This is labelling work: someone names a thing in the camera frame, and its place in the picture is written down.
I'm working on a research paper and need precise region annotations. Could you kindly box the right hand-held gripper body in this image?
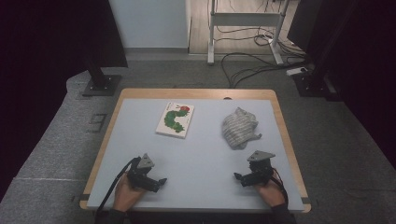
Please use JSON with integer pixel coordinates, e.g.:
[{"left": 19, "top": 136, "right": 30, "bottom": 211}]
[{"left": 244, "top": 150, "right": 276, "bottom": 187}]

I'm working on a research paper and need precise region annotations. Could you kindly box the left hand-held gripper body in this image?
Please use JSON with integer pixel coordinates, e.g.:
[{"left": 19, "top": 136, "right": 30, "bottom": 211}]
[{"left": 126, "top": 153, "right": 160, "bottom": 192}]

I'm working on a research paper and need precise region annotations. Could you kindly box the grey striped towel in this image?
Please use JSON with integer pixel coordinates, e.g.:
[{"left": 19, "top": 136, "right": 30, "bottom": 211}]
[{"left": 221, "top": 106, "right": 262, "bottom": 151}]

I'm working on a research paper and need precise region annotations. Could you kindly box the white caterpillar picture book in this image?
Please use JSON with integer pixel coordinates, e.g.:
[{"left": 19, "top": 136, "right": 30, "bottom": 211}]
[{"left": 155, "top": 101, "right": 195, "bottom": 139}]

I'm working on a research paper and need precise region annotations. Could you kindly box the person's right hand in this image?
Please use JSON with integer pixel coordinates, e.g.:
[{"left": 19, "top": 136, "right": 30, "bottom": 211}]
[{"left": 255, "top": 180, "right": 286, "bottom": 208}]

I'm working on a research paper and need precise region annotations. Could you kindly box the grey floor outlet box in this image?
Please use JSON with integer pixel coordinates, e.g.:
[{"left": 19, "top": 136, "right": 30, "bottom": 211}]
[{"left": 87, "top": 113, "right": 108, "bottom": 133}]

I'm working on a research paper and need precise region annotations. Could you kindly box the wooden table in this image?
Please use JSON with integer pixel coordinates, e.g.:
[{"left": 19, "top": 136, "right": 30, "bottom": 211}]
[{"left": 78, "top": 88, "right": 312, "bottom": 214}]

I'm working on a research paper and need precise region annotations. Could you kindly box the white power strip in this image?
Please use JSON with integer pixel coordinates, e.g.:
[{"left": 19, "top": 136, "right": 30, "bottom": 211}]
[{"left": 286, "top": 66, "right": 308, "bottom": 77}]

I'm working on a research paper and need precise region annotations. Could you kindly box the black curtain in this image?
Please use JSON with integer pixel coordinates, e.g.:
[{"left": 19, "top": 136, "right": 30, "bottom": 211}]
[
  {"left": 288, "top": 0, "right": 396, "bottom": 172},
  {"left": 0, "top": 0, "right": 129, "bottom": 203}
]

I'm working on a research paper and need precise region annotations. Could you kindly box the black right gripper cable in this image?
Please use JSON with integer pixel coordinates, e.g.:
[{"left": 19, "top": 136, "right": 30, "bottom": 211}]
[{"left": 270, "top": 167, "right": 290, "bottom": 207}]

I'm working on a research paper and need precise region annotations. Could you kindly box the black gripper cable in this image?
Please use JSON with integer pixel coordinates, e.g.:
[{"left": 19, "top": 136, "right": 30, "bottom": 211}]
[
  {"left": 93, "top": 156, "right": 142, "bottom": 224},
  {"left": 270, "top": 167, "right": 290, "bottom": 207}
]

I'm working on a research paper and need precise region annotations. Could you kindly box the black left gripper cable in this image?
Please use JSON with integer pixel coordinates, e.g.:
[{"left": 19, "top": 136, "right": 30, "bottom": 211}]
[{"left": 93, "top": 156, "right": 142, "bottom": 224}]

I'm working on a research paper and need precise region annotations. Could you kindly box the black stand with base plate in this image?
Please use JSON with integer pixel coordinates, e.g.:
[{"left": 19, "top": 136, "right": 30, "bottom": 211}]
[
  {"left": 291, "top": 0, "right": 359, "bottom": 98},
  {"left": 81, "top": 57, "right": 123, "bottom": 97}
]

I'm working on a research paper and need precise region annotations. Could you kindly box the bundle of black floor cables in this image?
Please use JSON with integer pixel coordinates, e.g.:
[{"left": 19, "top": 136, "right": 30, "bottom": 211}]
[{"left": 214, "top": 0, "right": 312, "bottom": 89}]

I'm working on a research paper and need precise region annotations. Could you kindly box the white desk frame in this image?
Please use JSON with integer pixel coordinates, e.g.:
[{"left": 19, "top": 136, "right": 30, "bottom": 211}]
[{"left": 207, "top": 0, "right": 290, "bottom": 65}]

